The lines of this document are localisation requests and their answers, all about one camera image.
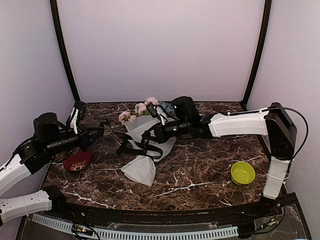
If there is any white fake rose stem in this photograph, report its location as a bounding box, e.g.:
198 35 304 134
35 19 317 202
134 103 149 116

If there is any blue fake rose bunch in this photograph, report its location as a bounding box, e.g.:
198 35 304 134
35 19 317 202
159 101 176 118

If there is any small pink fake rose stem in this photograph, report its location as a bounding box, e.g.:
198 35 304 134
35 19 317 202
118 110 137 125

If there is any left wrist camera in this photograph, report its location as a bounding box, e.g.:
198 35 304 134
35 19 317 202
66 101 86 135

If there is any pink peony fake stem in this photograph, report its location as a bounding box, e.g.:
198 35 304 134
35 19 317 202
144 97 160 108

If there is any translucent white wrapping paper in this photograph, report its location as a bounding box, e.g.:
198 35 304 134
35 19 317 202
121 115 176 187

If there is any left black frame post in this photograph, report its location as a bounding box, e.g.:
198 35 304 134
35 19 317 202
49 0 81 101

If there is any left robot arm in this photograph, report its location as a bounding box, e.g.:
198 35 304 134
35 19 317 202
0 112 105 224

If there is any yellow-green bowl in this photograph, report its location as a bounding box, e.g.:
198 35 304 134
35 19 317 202
230 161 256 186

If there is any right black frame post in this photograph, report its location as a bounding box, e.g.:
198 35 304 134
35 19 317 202
240 0 272 109

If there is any black ribbon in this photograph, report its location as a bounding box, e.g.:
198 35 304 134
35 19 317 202
100 119 163 161

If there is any white slotted cable duct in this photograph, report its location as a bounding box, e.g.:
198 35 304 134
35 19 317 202
31 214 239 240

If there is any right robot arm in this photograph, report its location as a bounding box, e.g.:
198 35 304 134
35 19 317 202
141 96 301 217

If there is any black front rail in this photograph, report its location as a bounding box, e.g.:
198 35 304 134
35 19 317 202
45 197 285 226

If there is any red floral dish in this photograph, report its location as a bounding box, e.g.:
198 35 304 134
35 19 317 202
63 148 93 172

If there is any black frame post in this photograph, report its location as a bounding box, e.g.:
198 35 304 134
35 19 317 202
240 0 272 109
49 0 81 101

